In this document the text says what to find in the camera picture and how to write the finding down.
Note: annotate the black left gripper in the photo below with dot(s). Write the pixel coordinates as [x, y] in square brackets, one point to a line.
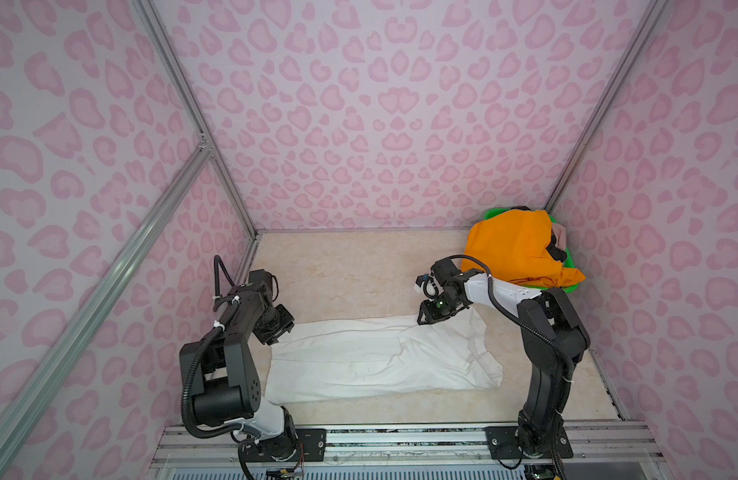
[272, 337]

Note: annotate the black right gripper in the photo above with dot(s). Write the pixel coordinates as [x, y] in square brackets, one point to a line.
[424, 318]

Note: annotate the white t-shirt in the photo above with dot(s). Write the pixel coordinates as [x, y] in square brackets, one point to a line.
[361, 358]

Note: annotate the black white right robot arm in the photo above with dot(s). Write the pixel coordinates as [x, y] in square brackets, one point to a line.
[554, 339]

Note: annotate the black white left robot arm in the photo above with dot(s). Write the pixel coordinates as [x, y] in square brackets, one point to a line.
[222, 392]

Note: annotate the green laundry basket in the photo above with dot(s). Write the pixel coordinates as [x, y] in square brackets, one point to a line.
[519, 236]

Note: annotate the orange garment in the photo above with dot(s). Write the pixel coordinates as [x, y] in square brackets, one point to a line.
[477, 253]

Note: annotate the black garment in basket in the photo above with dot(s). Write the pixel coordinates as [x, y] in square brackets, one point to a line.
[555, 253]

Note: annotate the pink beige garment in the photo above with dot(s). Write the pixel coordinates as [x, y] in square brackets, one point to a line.
[559, 232]

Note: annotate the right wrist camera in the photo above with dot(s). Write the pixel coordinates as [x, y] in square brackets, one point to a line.
[426, 285]

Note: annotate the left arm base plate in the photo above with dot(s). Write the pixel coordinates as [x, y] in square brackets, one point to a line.
[307, 444]

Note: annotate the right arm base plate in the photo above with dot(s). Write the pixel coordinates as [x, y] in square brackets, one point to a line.
[501, 443]

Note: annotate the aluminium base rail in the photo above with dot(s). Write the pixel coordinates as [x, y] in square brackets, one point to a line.
[594, 443]

